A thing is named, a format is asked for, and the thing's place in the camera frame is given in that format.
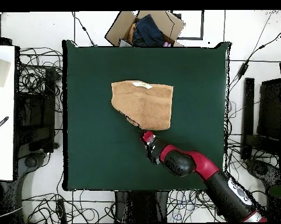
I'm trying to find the orange terry towel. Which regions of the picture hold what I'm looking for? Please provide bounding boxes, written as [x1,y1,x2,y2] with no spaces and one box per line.
[111,79,174,131]

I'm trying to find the black flat panel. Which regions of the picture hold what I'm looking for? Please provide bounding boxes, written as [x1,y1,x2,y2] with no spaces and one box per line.
[257,78,281,141]

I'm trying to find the dark green table cloth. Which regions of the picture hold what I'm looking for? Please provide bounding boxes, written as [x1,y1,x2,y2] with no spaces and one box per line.
[62,40,231,192]

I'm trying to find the orange cloth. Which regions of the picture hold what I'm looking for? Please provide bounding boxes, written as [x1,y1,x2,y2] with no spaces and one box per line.
[127,23,136,44]

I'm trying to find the dark blue jeans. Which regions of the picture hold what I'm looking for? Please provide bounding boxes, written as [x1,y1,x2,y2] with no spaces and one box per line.
[132,13,165,47]

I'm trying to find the brown cardboard box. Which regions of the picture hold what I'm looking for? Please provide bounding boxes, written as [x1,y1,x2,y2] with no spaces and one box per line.
[104,10,186,47]

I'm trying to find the black power strip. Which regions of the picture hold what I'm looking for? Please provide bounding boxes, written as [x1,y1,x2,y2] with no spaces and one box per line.
[56,198,68,223]

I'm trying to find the black equipment rack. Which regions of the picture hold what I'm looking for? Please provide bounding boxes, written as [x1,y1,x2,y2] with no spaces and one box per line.
[15,67,59,153]

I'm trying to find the black office chair base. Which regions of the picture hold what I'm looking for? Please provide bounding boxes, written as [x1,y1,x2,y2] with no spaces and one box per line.
[14,151,51,187]
[245,158,281,187]

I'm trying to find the white table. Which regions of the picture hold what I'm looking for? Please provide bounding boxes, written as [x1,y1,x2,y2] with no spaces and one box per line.
[0,45,15,181]

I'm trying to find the black ridged tool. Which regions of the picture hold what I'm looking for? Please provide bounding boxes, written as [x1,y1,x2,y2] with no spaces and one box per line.
[0,115,10,135]

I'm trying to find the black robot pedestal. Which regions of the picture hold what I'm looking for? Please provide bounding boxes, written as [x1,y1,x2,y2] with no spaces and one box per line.
[114,191,170,222]

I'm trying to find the black upright post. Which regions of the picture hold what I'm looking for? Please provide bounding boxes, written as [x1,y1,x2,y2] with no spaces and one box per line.
[241,77,255,160]

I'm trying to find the black power adapter with cable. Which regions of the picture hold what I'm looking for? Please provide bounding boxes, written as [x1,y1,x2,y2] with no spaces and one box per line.
[229,25,281,90]

